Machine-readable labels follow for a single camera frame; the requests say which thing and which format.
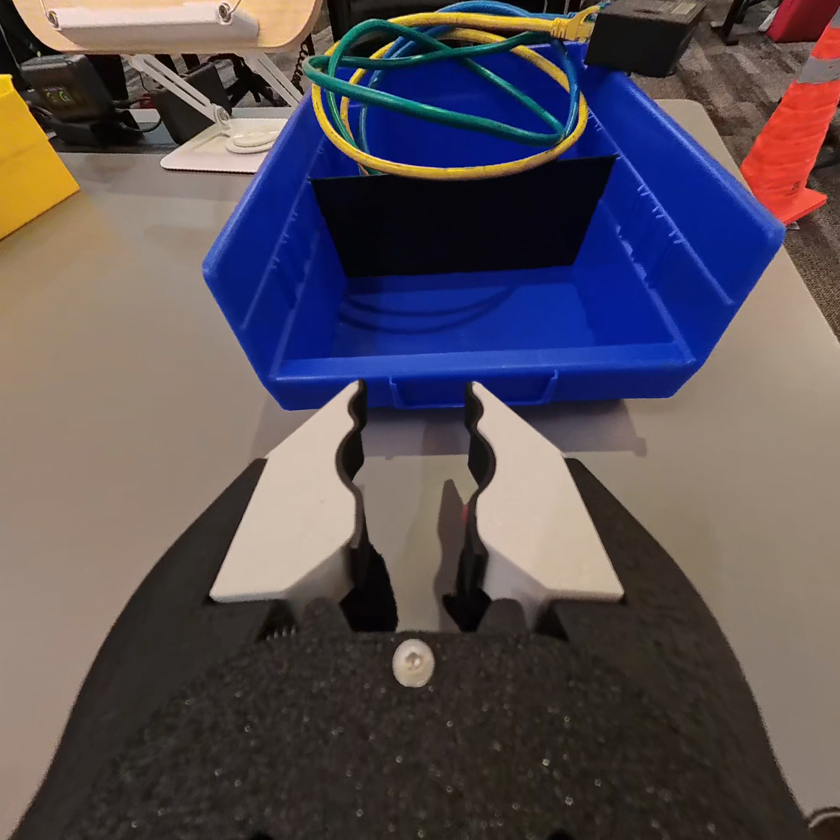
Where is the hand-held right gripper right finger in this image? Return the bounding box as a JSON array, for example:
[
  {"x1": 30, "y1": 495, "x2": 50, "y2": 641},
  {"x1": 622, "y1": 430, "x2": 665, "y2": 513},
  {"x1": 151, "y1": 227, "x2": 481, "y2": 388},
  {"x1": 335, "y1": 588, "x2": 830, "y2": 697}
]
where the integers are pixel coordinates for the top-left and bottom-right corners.
[{"x1": 433, "y1": 381, "x2": 626, "y2": 634}]

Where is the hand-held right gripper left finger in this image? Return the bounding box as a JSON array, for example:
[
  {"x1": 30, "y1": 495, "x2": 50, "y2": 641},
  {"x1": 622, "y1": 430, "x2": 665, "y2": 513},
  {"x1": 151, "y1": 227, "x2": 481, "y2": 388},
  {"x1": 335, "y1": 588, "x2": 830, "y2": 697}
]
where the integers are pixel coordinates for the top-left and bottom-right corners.
[{"x1": 209, "y1": 379, "x2": 398, "y2": 634}]

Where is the blue storage bin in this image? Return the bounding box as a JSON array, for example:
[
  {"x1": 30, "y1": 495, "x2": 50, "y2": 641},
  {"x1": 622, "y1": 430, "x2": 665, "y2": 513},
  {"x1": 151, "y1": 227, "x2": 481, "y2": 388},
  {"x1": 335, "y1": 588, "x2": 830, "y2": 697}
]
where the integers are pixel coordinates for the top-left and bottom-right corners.
[{"x1": 201, "y1": 42, "x2": 787, "y2": 412}]

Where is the yellow ethernet cable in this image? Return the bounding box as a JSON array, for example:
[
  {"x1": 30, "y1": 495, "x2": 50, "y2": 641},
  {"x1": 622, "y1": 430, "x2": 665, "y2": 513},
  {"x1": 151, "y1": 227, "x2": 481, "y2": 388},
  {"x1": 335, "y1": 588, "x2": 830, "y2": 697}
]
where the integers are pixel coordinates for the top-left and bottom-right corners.
[{"x1": 310, "y1": 8, "x2": 602, "y2": 182}]

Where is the yellow storage bin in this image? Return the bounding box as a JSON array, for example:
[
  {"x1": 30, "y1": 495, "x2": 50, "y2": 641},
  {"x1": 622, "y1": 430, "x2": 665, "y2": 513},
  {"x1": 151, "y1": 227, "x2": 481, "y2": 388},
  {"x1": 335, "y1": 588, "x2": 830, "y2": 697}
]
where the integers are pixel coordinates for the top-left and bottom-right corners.
[{"x1": 0, "y1": 74, "x2": 81, "y2": 241}]

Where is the green ethernet cable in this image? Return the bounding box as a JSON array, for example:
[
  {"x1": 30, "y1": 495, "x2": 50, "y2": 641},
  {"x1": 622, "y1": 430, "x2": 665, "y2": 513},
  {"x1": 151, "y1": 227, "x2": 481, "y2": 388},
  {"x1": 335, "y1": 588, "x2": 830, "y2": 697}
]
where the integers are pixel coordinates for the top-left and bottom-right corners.
[{"x1": 304, "y1": 20, "x2": 580, "y2": 150}]

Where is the blue ethernet cable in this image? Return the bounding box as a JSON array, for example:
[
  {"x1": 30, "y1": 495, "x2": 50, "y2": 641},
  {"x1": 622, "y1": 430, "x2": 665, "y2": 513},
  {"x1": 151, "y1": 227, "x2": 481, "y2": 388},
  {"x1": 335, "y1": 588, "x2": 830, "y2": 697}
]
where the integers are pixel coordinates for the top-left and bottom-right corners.
[{"x1": 356, "y1": 0, "x2": 587, "y2": 179}]

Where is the black ethernet switch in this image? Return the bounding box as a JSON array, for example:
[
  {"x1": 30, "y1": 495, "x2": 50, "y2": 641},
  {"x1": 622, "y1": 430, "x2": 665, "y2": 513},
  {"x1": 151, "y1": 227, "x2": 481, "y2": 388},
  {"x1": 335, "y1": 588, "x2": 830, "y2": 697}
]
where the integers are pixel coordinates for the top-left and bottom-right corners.
[{"x1": 583, "y1": 0, "x2": 710, "y2": 78}]

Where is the black bin divider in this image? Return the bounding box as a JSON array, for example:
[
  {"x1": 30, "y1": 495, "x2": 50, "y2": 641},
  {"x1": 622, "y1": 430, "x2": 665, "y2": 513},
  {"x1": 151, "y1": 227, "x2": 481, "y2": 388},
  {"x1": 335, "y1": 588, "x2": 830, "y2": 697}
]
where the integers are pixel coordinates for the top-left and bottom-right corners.
[{"x1": 310, "y1": 155, "x2": 620, "y2": 278}]

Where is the wooden stand with white base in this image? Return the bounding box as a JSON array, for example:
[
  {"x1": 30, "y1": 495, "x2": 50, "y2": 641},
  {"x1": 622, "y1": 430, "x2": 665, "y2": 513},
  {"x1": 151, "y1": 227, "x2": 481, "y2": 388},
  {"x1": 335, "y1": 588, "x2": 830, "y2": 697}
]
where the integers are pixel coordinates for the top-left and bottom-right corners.
[{"x1": 13, "y1": 0, "x2": 327, "y2": 175}]

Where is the black power adapter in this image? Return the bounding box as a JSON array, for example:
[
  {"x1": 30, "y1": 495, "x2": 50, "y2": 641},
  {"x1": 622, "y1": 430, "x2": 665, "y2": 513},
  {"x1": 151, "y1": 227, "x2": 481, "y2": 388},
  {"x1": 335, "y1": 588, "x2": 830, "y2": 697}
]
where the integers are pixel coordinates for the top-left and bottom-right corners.
[{"x1": 151, "y1": 62, "x2": 232, "y2": 147}]

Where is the orange traffic cone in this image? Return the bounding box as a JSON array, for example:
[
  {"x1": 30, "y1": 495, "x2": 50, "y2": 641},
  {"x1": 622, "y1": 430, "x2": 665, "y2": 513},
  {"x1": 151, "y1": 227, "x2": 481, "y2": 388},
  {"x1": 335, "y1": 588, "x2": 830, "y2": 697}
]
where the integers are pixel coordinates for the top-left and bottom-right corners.
[{"x1": 739, "y1": 8, "x2": 840, "y2": 227}]

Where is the black power station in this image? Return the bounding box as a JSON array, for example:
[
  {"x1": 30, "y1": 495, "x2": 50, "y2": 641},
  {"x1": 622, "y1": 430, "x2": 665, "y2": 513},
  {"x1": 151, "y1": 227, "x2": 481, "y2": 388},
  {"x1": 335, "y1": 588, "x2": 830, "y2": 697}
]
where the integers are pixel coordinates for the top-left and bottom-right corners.
[{"x1": 18, "y1": 54, "x2": 143, "y2": 147}]

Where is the red bag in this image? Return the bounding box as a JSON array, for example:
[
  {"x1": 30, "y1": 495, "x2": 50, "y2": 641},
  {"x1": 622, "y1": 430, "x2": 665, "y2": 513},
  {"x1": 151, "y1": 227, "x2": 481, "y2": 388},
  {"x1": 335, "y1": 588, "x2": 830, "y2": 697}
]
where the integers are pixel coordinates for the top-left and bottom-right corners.
[{"x1": 764, "y1": 0, "x2": 840, "y2": 45}]

